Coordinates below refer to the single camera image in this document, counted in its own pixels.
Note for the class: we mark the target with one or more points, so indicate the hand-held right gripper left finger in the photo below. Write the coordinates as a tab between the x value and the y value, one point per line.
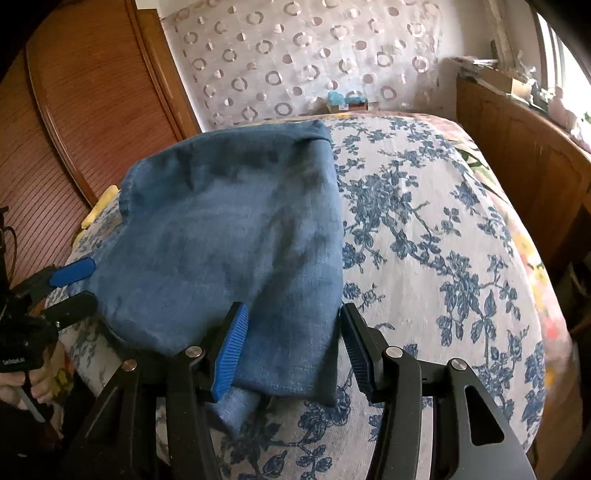
231	350

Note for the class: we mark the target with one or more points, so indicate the window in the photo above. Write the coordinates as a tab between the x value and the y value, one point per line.
561	50

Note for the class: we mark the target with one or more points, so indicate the light blue packet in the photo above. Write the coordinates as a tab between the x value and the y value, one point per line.
336	99

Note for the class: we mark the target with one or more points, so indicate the yellow cloth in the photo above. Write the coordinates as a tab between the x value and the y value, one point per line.
100	207

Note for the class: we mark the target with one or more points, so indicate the wooden side cabinet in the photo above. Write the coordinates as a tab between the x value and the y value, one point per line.
531	152

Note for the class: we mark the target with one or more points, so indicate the blue floral white blanket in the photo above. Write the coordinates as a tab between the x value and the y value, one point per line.
415	230

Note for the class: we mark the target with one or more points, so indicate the colourful floral bedsheet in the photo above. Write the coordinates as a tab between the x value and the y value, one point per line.
535	258

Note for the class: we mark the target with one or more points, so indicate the stack of papers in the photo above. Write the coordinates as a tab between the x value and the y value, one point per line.
475	64

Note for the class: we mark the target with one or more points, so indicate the small printed box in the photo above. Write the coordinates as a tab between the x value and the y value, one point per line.
358	101

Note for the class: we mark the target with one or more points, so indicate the blue denim pants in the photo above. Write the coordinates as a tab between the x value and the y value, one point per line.
221	230

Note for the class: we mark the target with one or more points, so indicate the cardboard box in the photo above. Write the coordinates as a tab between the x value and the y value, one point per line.
505	82

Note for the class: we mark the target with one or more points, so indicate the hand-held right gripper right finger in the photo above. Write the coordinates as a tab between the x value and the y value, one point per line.
359	355

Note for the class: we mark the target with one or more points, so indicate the person's left hand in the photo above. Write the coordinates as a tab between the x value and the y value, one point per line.
42	385

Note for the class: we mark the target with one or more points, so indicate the sheer curtain with circles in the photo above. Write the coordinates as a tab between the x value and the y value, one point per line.
300	55

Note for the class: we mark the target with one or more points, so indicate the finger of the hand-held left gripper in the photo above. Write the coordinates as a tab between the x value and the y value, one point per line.
74	305
74	271

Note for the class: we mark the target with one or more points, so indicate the pink bottle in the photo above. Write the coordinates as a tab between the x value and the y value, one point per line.
561	104

